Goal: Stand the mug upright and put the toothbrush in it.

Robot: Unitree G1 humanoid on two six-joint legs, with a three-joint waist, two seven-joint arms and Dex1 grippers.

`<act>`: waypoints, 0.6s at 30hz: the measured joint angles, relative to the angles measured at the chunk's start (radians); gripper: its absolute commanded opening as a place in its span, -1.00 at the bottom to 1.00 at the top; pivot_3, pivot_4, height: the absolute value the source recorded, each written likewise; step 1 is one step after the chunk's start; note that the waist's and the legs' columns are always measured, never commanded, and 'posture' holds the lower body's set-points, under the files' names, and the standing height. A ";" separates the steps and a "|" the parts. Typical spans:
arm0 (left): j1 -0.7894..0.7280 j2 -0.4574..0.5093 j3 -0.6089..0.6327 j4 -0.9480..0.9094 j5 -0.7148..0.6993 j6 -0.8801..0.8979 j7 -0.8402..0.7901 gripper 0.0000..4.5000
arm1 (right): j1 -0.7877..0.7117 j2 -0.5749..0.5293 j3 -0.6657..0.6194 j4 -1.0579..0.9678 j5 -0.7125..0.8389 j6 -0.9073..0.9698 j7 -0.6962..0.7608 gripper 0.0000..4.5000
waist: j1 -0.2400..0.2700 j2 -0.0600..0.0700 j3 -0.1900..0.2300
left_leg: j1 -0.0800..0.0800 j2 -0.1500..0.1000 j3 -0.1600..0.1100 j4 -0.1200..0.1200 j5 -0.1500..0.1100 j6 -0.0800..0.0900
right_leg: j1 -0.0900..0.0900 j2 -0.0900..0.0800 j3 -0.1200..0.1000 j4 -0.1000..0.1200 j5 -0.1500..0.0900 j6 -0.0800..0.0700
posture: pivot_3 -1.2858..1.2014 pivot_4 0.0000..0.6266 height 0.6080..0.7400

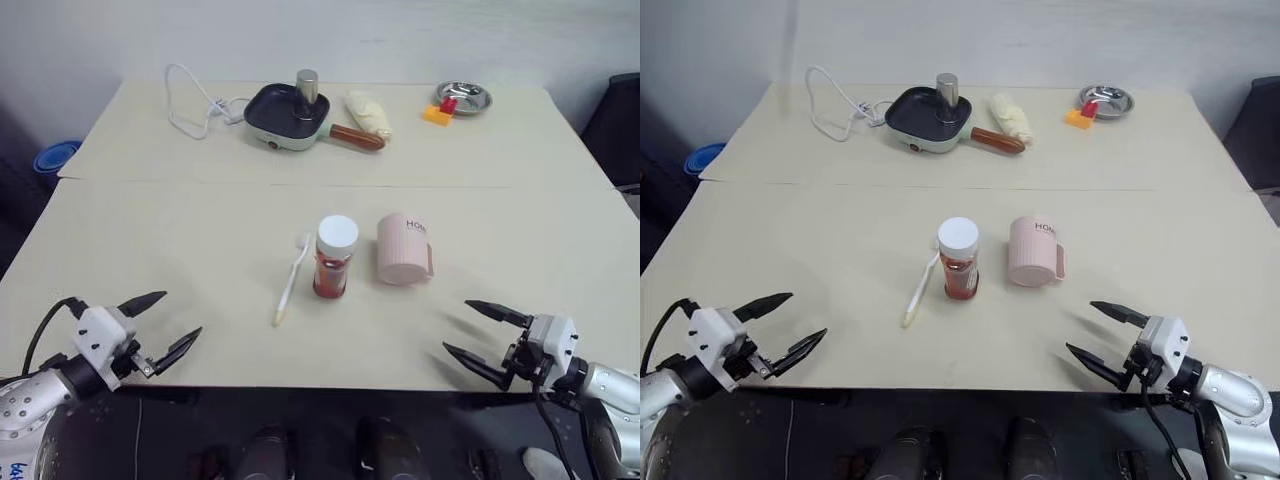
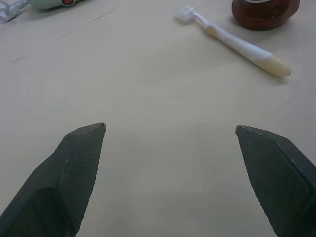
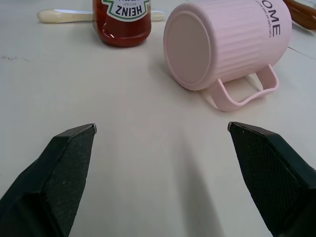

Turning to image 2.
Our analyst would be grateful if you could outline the white and cream toothbrush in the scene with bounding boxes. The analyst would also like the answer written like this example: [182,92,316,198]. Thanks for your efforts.
[174,6,292,79]

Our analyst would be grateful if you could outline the brown translucent bottle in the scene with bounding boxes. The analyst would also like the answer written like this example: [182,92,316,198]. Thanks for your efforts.
[231,0,300,31]

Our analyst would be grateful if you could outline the silver foil packet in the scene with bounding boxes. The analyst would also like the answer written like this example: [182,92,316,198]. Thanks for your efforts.
[0,0,28,24]

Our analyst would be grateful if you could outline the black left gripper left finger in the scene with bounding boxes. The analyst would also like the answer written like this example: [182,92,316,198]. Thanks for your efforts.
[0,122,107,237]

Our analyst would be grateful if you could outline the pale green toothpaste tube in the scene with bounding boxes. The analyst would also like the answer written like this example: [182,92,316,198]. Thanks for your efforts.
[29,0,87,11]

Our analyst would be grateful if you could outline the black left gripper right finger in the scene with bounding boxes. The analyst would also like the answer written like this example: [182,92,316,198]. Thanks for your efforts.
[235,124,316,237]

